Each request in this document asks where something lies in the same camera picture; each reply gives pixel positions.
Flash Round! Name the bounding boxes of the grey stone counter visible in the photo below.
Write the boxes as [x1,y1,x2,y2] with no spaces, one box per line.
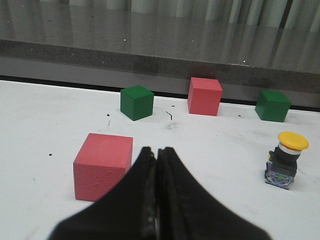
[0,0,320,109]

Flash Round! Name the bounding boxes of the pink cube front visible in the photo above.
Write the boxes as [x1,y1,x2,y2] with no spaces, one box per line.
[73,133,133,202]

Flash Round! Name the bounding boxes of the green cube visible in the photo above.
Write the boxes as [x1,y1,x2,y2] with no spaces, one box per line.
[120,85,155,121]
[255,90,291,123]

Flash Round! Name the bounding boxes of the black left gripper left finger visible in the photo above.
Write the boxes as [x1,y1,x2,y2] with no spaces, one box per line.
[49,147,157,240]

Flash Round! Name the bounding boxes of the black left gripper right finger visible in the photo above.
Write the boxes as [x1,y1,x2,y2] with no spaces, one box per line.
[156,147,271,240]

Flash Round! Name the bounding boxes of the yellow mushroom push button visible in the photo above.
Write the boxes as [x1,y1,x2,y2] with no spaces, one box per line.
[264,131,309,190]

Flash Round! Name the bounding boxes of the green cube left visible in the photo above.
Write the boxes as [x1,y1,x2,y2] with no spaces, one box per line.
[120,85,155,121]

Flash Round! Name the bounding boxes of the pink cube near counter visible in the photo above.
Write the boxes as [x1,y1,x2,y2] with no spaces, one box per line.
[187,77,223,116]

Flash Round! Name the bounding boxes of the green cube middle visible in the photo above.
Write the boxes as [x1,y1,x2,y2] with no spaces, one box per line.
[255,90,291,123]

